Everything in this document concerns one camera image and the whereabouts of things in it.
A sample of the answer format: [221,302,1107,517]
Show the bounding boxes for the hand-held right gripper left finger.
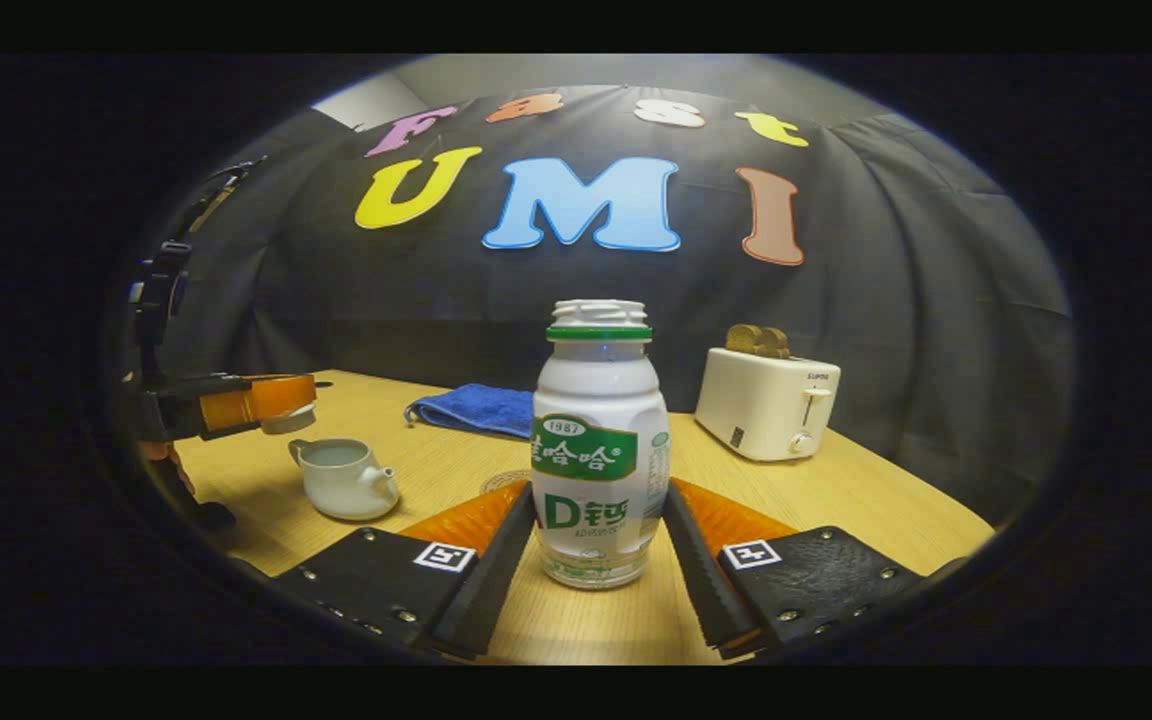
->
[271,480,537,661]

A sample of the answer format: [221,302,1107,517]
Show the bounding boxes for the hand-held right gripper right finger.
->
[663,478,927,659]

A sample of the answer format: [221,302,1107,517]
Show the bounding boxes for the blue towel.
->
[404,383,537,441]

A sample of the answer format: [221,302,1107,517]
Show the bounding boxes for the white toaster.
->
[694,347,842,462]

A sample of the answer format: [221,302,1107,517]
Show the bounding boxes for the white ceramic teacup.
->
[287,438,401,522]

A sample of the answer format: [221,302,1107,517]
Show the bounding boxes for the white plastic water bottle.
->
[531,299,672,590]

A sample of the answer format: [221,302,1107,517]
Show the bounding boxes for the black backdrop cloth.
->
[151,85,1077,521]

